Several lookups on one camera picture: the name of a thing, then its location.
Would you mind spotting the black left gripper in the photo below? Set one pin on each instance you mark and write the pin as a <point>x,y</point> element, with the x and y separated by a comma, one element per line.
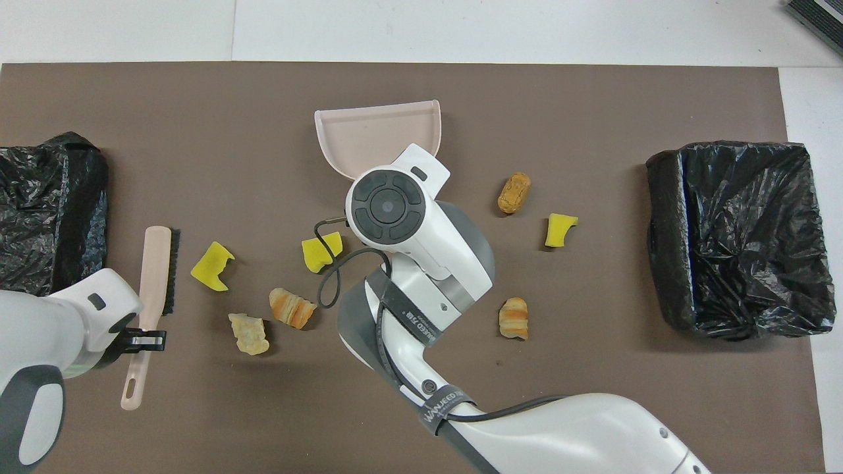
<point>118,339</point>

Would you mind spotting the beige hand brush black bristles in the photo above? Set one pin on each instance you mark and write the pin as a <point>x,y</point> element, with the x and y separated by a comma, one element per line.
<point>157,276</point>

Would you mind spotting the notched yellow sponge piece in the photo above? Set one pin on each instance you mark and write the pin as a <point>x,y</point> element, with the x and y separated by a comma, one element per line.
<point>211,266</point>

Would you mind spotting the pale green sponge piece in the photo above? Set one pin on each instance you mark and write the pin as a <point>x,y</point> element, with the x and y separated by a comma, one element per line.
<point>249,334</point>

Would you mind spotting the striped orange bread chunk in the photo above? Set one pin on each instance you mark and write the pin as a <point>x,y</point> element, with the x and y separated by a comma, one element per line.
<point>292,308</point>

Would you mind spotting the beige plastic dustpan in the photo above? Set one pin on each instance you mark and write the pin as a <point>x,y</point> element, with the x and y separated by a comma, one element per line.
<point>375,135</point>

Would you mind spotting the striped croissant bread piece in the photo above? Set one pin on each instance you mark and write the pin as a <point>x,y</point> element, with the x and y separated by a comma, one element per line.
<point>514,318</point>

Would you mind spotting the brown oblong bread roll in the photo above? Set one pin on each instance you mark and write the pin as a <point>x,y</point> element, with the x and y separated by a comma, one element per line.
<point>514,193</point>

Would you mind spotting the small yellow sponge piece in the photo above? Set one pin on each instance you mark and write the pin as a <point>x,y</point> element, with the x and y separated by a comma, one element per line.
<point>558,230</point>

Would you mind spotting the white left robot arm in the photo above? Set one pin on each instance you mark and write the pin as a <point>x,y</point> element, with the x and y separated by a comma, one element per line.
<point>46,329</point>

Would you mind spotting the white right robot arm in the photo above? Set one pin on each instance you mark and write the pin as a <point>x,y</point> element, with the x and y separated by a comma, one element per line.
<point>421,263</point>

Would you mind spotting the bin with glossy black bag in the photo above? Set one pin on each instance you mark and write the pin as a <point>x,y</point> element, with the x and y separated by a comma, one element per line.
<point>744,243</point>
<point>46,210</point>

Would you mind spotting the brown table mat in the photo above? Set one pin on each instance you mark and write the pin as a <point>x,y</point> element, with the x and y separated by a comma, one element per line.
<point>593,395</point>

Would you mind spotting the dark ribbed panel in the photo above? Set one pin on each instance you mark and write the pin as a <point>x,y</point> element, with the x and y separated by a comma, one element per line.
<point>820,20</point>

